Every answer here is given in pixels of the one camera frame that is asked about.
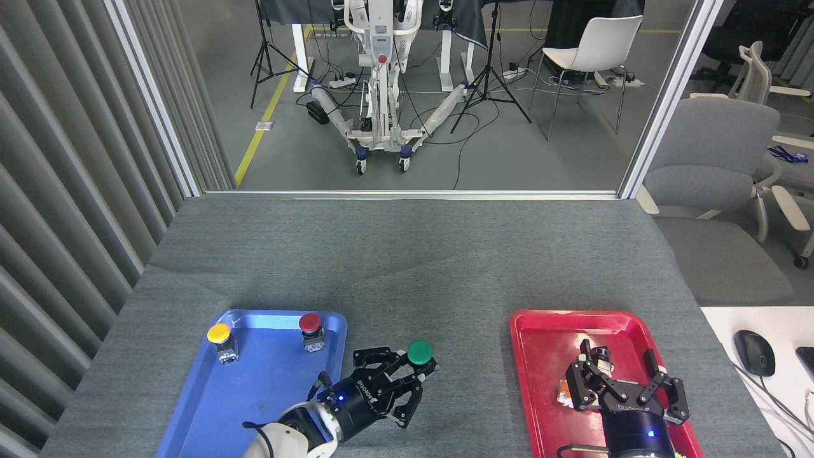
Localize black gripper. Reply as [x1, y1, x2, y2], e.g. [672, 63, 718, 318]
[565, 340, 691, 458]
[317, 345, 439, 441]

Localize green push button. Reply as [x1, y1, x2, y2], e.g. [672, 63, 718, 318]
[406, 340, 439, 382]

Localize red push button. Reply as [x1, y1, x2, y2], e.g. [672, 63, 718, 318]
[298, 312, 326, 354]

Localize yellow push button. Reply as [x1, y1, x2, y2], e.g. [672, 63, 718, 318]
[207, 323, 240, 365]

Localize red plastic tray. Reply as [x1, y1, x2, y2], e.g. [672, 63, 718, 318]
[509, 309, 705, 458]

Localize white desk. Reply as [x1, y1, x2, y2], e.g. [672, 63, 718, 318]
[700, 307, 814, 458]

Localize blue plastic tray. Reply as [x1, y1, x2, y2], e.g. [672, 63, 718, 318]
[156, 309, 349, 458]

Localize black computer mouse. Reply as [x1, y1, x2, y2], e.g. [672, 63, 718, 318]
[733, 330, 776, 377]

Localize grey office chair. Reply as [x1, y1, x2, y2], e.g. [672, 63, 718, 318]
[636, 99, 811, 307]

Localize black tripod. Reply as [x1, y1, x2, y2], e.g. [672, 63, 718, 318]
[250, 0, 312, 109]
[450, 0, 532, 134]

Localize white desk leg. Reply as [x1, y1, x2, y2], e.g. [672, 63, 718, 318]
[291, 24, 315, 93]
[439, 29, 474, 92]

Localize white wheeled stand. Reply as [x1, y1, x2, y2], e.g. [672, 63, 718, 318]
[310, 0, 471, 176]

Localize white plastic chair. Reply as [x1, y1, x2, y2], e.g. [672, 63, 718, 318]
[528, 15, 644, 142]

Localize black table cloth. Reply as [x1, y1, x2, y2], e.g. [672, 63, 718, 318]
[258, 0, 490, 50]

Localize black office chair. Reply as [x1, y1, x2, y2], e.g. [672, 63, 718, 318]
[690, 0, 792, 87]

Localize mouse cable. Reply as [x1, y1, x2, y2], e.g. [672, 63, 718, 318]
[731, 363, 814, 440]

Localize silver table edge rail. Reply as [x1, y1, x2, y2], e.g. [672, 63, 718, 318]
[203, 190, 621, 201]

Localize silver post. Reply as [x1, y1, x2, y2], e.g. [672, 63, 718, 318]
[618, 0, 726, 200]
[105, 0, 204, 198]

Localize white frame office chair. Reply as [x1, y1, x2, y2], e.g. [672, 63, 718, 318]
[690, 41, 814, 268]

